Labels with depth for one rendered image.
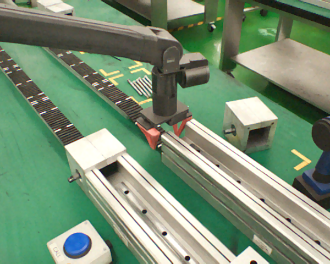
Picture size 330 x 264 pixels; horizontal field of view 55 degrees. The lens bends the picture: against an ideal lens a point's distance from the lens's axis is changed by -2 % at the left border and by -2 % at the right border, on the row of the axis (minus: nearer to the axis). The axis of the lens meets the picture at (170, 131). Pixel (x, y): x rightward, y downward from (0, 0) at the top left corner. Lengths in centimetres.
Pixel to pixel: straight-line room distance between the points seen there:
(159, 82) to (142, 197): 24
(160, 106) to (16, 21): 34
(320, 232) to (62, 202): 51
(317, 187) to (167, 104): 35
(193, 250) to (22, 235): 34
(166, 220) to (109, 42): 34
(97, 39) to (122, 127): 35
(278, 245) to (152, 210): 23
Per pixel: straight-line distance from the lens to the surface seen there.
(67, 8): 156
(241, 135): 77
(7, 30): 59
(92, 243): 58
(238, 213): 64
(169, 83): 69
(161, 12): 321
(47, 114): 94
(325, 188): 70
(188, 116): 78
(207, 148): 73
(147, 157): 79
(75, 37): 60
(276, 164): 81
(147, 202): 64
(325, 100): 225
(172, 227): 60
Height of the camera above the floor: 132
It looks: 39 degrees down
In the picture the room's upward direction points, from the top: straight up
